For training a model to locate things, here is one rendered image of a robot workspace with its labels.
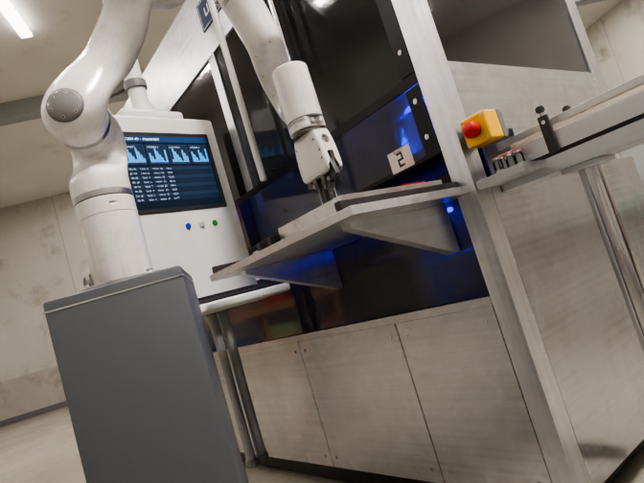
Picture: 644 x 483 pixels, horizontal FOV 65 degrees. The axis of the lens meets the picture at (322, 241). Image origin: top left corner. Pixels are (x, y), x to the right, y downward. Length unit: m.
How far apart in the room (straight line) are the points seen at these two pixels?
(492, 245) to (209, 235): 1.10
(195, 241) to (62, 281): 10.85
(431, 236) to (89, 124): 0.80
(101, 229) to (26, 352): 11.86
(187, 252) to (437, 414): 1.02
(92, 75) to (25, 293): 11.88
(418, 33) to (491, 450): 1.10
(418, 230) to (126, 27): 0.80
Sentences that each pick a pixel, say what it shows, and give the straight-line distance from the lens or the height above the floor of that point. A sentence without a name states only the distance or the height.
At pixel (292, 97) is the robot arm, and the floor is 1.16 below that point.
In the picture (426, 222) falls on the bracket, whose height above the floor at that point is 0.82.
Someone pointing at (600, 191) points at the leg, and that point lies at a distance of 1.33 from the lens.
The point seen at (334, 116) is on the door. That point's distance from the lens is 1.65.
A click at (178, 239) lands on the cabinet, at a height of 1.07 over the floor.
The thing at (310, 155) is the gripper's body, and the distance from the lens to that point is 1.13.
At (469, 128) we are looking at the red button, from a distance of 1.27.
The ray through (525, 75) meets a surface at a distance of 1.74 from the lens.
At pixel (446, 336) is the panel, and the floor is 0.52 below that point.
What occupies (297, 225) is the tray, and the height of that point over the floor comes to 0.90.
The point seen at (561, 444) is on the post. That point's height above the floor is 0.23.
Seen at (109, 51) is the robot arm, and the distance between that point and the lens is 1.22.
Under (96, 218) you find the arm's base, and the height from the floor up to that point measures 1.00.
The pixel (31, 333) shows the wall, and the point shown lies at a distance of 12.89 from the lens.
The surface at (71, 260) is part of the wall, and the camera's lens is 12.73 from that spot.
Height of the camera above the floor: 0.73
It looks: 6 degrees up
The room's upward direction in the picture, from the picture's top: 17 degrees counter-clockwise
